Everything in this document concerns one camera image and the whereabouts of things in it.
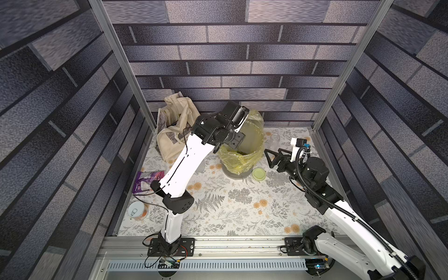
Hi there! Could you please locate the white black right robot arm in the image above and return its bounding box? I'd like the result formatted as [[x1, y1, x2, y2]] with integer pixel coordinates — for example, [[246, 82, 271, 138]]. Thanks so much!
[[264, 144, 426, 280]]

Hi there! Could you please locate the tall clear plastic jar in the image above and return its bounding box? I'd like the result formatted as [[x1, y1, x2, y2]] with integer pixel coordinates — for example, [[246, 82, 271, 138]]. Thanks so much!
[[267, 133, 280, 152]]

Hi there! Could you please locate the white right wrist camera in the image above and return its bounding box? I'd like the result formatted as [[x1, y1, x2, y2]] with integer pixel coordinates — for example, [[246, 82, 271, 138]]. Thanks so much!
[[290, 138, 311, 162]]

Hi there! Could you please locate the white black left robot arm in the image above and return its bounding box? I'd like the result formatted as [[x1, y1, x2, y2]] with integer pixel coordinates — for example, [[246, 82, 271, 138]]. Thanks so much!
[[151, 106, 249, 248]]

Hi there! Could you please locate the small round tin can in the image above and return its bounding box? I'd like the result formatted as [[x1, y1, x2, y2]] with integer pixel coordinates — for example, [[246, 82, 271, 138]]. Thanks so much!
[[128, 201, 148, 221]]

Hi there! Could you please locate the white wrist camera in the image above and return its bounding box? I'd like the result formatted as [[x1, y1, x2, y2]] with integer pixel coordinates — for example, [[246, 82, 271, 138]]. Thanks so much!
[[290, 138, 311, 162], [217, 101, 250, 133]]

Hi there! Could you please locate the yellow plastic bin liner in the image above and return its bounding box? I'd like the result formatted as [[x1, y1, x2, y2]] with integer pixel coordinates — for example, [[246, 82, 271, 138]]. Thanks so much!
[[218, 110, 264, 180]]

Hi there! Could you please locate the floral patterned table mat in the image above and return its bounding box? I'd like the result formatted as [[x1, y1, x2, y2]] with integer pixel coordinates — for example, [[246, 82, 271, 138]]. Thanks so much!
[[117, 127, 344, 236]]

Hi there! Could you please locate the green jar lid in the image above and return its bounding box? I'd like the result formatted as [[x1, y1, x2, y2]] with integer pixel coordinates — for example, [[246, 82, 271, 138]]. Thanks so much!
[[252, 168, 267, 182]]

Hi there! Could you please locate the glass jar with green lid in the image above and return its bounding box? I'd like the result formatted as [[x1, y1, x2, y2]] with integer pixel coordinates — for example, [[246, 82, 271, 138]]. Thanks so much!
[[194, 159, 205, 175]]

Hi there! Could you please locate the black corrugated cable conduit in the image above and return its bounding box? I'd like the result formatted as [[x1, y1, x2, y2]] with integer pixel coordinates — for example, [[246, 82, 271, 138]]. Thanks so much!
[[294, 146, 421, 280]]

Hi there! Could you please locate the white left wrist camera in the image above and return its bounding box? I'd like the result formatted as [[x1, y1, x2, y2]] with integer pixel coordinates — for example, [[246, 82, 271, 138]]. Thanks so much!
[[217, 101, 250, 133]]

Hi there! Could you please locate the grey mesh waste bin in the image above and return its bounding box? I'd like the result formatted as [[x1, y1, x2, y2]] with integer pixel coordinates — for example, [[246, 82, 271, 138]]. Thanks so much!
[[222, 164, 253, 180]]

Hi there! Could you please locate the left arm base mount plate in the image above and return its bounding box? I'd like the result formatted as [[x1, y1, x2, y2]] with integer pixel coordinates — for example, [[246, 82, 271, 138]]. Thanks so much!
[[147, 238, 196, 257]]

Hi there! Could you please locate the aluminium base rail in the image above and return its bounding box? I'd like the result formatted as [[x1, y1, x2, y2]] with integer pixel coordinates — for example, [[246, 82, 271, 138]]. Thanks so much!
[[90, 236, 309, 280]]

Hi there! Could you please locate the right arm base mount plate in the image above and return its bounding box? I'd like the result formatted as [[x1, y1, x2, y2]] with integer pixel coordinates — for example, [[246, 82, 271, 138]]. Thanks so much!
[[280, 237, 328, 258]]

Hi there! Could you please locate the purple snack packet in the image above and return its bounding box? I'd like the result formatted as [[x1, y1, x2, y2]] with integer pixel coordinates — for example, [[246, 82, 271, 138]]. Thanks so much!
[[133, 170, 165, 194]]

